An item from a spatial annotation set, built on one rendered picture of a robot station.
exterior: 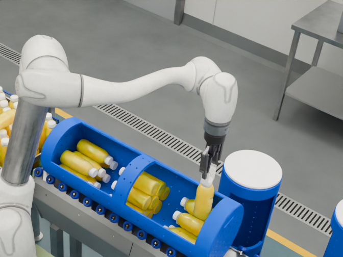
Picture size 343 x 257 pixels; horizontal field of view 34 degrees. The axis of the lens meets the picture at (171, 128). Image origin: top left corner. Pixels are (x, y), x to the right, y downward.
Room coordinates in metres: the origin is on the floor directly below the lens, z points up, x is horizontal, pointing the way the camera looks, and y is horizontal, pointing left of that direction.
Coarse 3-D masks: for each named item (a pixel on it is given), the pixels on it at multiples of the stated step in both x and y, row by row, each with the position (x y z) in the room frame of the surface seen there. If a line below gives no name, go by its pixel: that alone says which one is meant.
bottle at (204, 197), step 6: (198, 186) 1.56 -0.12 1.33; (204, 186) 1.54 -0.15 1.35; (210, 186) 1.54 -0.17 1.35; (198, 192) 1.54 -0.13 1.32; (204, 192) 1.53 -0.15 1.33; (210, 192) 1.53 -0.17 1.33; (198, 198) 1.53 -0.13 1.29; (204, 198) 1.52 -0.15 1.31; (210, 198) 1.53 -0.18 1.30; (198, 204) 1.53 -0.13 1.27; (204, 204) 1.52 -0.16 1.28; (210, 204) 1.53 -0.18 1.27; (198, 210) 1.53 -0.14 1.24; (204, 210) 1.52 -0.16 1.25; (210, 210) 1.54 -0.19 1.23; (198, 216) 1.52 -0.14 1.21; (204, 216) 1.52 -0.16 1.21
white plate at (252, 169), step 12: (228, 156) 2.13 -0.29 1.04; (240, 156) 2.14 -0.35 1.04; (252, 156) 2.15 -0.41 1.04; (264, 156) 2.16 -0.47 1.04; (228, 168) 2.04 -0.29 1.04; (240, 168) 2.05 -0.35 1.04; (252, 168) 2.06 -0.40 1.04; (264, 168) 2.07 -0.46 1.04; (276, 168) 2.08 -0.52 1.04; (240, 180) 1.96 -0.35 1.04; (252, 180) 1.97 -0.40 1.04; (264, 180) 1.98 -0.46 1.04; (276, 180) 1.99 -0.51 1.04
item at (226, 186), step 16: (224, 176) 2.01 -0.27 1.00; (224, 192) 1.99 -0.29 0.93; (240, 192) 1.93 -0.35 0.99; (256, 192) 1.92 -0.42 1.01; (272, 192) 1.95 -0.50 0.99; (256, 208) 2.16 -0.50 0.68; (272, 208) 1.99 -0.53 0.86; (240, 224) 2.19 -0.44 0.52; (256, 224) 2.15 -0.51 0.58; (240, 240) 2.19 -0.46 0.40; (256, 240) 2.12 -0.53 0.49
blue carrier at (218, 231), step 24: (72, 120) 2.00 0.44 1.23; (48, 144) 1.88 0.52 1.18; (72, 144) 2.03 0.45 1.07; (96, 144) 2.06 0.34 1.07; (120, 144) 1.89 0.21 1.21; (48, 168) 1.84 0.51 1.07; (120, 168) 1.96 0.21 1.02; (144, 168) 1.74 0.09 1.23; (168, 168) 1.77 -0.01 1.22; (96, 192) 1.70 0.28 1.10; (120, 192) 1.66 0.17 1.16; (192, 192) 1.79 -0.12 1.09; (216, 192) 1.66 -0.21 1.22; (120, 216) 1.66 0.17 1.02; (144, 216) 1.58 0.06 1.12; (168, 216) 1.74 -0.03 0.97; (216, 216) 1.52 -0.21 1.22; (240, 216) 1.64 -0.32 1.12; (168, 240) 1.52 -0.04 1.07; (216, 240) 1.47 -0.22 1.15
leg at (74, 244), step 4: (72, 240) 2.02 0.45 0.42; (76, 240) 2.01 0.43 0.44; (72, 244) 2.02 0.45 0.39; (76, 244) 2.01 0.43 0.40; (80, 244) 2.04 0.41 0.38; (72, 248) 2.02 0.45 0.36; (76, 248) 2.01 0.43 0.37; (80, 248) 2.04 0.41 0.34; (72, 252) 2.02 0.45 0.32; (76, 252) 2.01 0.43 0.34; (80, 252) 2.04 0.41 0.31; (72, 256) 2.02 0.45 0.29; (76, 256) 2.01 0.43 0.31; (80, 256) 2.04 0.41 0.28
